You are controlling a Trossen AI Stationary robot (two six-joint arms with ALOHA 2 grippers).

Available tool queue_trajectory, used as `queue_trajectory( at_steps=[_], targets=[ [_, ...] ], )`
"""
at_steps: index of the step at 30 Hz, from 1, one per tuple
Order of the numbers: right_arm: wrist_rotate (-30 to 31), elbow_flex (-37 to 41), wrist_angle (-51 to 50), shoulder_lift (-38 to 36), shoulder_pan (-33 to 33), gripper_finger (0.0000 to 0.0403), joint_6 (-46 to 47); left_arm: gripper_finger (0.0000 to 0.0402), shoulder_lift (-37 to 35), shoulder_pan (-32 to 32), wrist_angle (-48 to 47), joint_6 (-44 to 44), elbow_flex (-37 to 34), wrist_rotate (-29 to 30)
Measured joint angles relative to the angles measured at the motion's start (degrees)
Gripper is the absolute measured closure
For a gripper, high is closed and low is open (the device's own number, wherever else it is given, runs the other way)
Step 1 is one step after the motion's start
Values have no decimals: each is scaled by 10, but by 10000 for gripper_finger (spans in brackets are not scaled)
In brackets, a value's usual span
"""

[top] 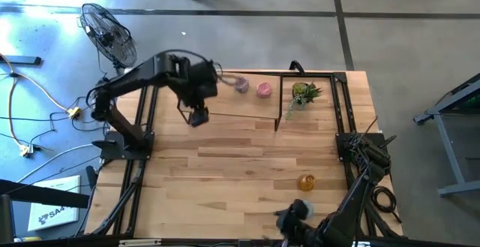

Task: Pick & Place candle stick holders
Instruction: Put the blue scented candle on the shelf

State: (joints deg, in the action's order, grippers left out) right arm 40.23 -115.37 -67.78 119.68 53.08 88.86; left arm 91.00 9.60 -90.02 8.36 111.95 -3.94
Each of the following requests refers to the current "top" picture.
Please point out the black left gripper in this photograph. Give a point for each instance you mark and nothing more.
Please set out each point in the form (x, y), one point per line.
(202, 83)

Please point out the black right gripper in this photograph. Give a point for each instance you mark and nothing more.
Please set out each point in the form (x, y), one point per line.
(294, 224)

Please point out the dark floral candle holder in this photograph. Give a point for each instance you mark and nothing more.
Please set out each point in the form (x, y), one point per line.
(242, 85)

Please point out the teal patterned candle holder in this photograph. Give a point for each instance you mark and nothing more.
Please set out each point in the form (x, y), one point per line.
(309, 209)

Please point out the pink floral candle holder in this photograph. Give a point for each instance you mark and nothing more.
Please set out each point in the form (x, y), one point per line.
(264, 90)

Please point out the amber glass candlestick holder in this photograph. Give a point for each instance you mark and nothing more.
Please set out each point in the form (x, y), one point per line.
(306, 183)

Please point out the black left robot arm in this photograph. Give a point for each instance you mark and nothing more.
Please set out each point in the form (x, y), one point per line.
(127, 82)

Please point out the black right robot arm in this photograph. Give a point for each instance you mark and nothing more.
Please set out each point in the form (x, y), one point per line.
(356, 198)

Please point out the potted succulent plant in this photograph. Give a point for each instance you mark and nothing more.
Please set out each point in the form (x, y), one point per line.
(302, 91)

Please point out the black floor fan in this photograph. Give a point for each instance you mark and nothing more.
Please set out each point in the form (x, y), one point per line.
(108, 37)

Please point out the white printed cardboard box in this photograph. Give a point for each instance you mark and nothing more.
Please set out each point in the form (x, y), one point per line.
(54, 202)

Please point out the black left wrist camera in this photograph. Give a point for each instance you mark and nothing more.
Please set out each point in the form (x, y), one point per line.
(198, 117)

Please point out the black curved bracket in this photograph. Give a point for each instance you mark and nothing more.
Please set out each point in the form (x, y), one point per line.
(297, 64)

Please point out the black table frame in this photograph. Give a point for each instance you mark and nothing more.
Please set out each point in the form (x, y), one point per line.
(339, 100)

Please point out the grey metal cart frame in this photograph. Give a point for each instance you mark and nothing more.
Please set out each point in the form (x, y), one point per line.
(446, 104)

